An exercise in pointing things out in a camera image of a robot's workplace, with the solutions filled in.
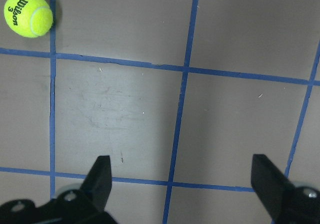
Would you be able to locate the tennis ball near left gripper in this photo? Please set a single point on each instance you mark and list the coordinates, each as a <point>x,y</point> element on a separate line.
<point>28,18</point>

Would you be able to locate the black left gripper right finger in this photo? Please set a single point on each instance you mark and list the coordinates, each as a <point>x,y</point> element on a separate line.
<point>272,187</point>

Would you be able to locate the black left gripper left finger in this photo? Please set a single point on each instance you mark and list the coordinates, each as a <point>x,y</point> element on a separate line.
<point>98,182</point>

